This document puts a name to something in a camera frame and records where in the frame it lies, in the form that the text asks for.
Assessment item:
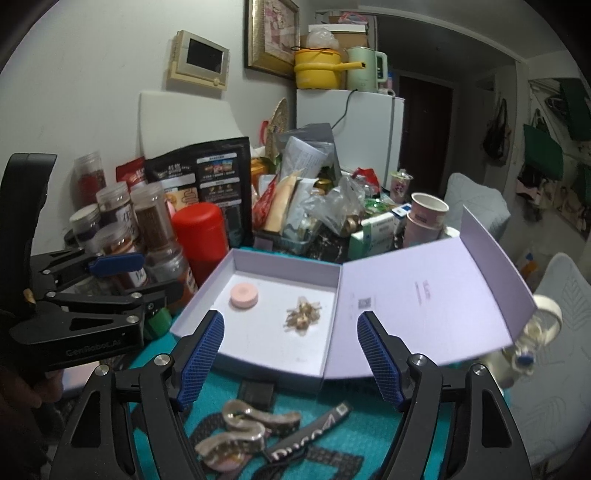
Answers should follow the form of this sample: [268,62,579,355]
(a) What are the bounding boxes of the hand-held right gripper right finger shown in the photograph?
[356,310,532,480]

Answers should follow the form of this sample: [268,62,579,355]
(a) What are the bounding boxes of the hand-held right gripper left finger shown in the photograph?
[48,309,226,480]

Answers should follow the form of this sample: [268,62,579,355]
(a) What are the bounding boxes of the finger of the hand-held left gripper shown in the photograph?
[28,251,145,294]
[39,279,184,324]

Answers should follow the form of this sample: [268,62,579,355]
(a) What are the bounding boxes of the lavender cardboard box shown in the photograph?
[170,205,539,393]

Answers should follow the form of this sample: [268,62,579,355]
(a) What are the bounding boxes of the black hair clip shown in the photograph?
[238,379,278,409]

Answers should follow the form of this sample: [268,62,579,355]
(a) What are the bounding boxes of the long black printed box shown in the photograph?
[263,402,354,463]

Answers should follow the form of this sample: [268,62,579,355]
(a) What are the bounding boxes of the person's left hand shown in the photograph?
[0,360,70,444]

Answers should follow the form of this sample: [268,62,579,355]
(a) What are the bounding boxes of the green marker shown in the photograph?
[144,307,171,340]

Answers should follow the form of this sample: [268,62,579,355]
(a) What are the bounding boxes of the cluster of clear spice jars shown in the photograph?
[65,151,199,315]

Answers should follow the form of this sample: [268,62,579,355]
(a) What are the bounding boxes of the teal bubble mailer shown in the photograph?
[65,305,467,480]

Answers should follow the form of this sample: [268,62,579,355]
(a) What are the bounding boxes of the red canister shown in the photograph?
[172,202,230,289]

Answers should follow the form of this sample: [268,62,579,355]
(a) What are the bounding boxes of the pink round compact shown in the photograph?
[229,283,259,310]

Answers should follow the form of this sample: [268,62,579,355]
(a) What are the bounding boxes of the red snack bag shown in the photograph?
[115,157,147,190]

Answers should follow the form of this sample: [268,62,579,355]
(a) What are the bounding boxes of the white green medicine box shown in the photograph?
[349,215,407,264]

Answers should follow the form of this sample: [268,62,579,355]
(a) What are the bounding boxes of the black snack bag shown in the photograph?
[144,137,254,247]

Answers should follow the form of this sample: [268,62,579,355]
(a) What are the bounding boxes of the pink paper cup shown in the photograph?
[410,192,450,241]
[404,215,432,247]

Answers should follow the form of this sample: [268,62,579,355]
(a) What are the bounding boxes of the beige food packet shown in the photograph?
[263,171,305,232]

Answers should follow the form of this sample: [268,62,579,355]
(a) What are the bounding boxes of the white board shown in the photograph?
[139,91,241,160]

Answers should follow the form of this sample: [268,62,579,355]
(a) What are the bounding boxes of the crumpled plastic bags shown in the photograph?
[314,175,370,236]

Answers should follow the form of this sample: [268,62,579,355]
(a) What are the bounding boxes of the small yoghurt cup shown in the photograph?
[390,169,414,204]

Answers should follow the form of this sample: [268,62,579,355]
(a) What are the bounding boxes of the white cartoon dog bottle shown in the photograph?
[489,295,564,388]

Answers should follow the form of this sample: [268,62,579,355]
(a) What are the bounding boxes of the white leaf pattern chair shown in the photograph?
[503,252,591,472]

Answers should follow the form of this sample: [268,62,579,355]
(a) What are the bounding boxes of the white quilted chair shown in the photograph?
[445,172,511,241]

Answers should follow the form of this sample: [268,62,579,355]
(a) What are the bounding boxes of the woven straw fan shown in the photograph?
[270,98,289,153]

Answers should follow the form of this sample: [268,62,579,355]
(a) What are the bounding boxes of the white fridge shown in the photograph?
[295,89,406,185]

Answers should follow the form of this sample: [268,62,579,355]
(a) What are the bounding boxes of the grey mailer bag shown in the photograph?
[277,122,342,181]

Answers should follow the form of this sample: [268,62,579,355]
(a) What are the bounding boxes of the dark door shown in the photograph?
[398,76,453,185]

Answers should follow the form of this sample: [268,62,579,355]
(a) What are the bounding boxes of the black hanging bag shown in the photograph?
[482,99,511,160]

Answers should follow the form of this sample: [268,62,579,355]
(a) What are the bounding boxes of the green tote bag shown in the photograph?
[558,78,591,141]
[523,122,565,181]

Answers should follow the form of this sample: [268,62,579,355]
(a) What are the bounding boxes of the gold framed picture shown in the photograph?
[244,0,301,80]

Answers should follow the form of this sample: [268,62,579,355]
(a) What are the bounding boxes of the yellow pot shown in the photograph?
[294,47,358,90]

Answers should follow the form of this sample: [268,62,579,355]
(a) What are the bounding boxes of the green electric kettle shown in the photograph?
[345,46,389,93]

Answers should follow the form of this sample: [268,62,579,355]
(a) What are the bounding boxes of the clear plastic bag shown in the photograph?
[305,25,340,51]

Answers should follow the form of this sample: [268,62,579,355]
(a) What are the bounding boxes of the black wire basket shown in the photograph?
[253,228,324,257]

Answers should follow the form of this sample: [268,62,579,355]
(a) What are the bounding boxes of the wall intercom panel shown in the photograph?
[166,30,230,93]

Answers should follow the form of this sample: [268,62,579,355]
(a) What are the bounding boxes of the black power cable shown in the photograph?
[330,90,358,132]

